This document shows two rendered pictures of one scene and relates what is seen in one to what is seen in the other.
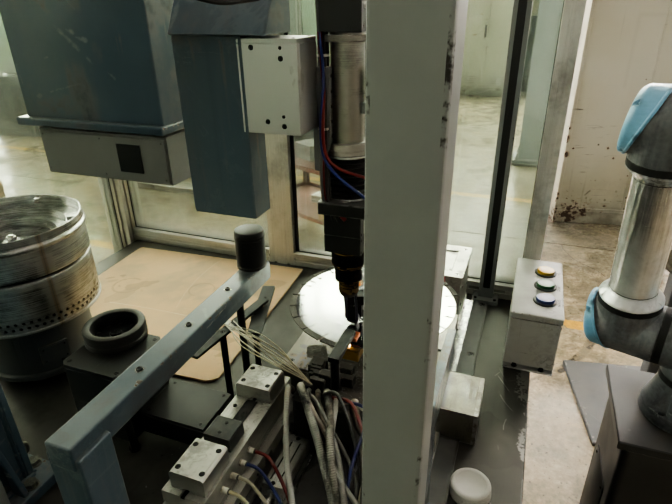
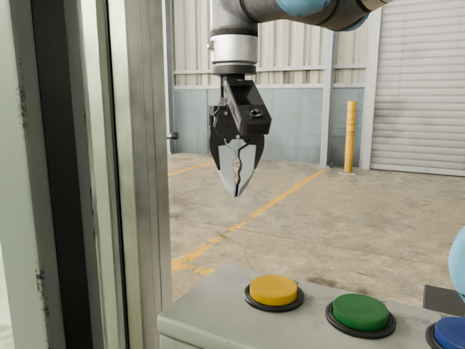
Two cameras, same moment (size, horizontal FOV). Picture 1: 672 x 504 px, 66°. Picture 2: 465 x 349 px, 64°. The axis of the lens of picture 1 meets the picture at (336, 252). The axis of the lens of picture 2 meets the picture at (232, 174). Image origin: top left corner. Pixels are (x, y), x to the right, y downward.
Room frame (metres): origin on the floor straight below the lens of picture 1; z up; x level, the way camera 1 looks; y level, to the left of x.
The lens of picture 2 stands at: (1.13, -0.23, 1.06)
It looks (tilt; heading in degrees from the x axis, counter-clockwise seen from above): 12 degrees down; 277
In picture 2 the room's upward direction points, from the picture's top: straight up
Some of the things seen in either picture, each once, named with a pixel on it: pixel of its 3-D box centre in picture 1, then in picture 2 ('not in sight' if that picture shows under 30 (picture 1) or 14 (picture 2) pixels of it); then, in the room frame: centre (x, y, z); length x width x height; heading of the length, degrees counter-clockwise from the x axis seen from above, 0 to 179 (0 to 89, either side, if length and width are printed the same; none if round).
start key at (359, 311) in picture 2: (545, 286); (359, 318); (1.06, -0.49, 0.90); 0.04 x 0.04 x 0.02
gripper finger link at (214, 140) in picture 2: not in sight; (223, 142); (1.22, -0.82, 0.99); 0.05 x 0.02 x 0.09; 18
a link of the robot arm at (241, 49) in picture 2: not in sight; (232, 52); (1.20, -0.85, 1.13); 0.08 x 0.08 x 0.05
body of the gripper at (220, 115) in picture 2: not in sight; (233, 104); (1.20, -0.85, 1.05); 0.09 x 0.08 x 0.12; 108
